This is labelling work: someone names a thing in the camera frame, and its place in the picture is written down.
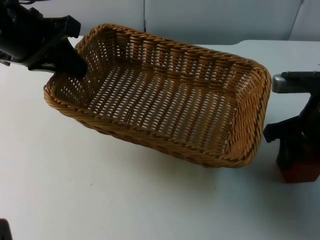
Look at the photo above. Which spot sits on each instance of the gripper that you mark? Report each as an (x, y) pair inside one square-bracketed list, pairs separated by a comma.
[(303, 122), (53, 35)]

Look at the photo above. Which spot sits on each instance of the red cube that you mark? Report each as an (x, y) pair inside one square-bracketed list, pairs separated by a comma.
[(303, 170)]

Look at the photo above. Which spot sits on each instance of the brown wicker basket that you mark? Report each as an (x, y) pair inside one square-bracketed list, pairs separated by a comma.
[(160, 105)]

